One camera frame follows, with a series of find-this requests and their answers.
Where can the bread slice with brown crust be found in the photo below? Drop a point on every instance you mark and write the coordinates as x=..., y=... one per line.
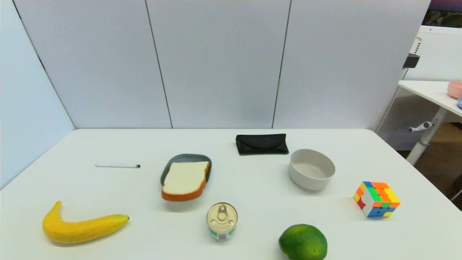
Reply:
x=184, y=180

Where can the beige round bowl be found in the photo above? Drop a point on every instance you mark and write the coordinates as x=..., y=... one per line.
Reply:
x=310, y=178

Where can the pink bowl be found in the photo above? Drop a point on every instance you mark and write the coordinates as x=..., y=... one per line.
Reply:
x=456, y=89

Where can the black glasses pouch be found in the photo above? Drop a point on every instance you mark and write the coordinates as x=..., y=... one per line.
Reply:
x=262, y=145

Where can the grey rounded square plate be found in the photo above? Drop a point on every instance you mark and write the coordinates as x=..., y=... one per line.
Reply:
x=184, y=158

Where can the tin can with pull tab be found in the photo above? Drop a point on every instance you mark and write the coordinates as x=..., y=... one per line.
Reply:
x=222, y=218

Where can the white pen with black cap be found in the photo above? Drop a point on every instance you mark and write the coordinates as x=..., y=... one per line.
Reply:
x=115, y=165

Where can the green lime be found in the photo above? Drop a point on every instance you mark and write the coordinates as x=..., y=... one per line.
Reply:
x=303, y=242

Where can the colourful puzzle cube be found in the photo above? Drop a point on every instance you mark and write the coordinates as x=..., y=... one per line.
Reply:
x=377, y=200

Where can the yellow banana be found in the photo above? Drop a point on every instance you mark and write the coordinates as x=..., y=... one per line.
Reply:
x=79, y=231

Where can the black clamp on panel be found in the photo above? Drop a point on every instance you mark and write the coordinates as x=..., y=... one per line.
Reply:
x=411, y=60

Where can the white side table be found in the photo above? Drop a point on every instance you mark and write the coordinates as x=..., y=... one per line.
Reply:
x=429, y=91

